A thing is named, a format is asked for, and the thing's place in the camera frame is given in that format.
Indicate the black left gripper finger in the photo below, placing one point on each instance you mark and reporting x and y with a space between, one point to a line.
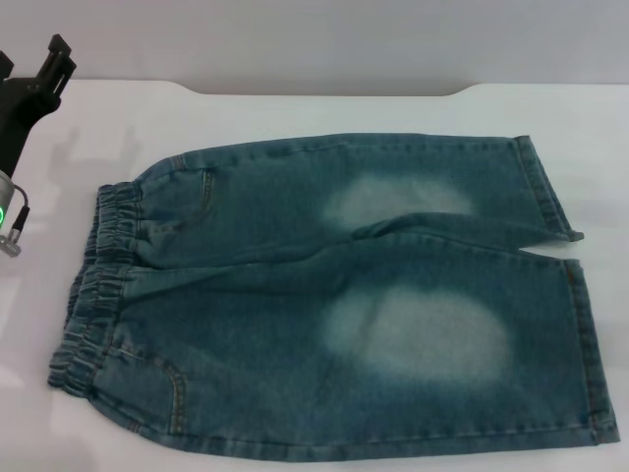
56 69
5 64

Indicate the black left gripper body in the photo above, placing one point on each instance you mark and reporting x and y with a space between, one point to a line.
22 108

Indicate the blue denim shorts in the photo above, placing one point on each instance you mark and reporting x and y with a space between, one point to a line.
295 305

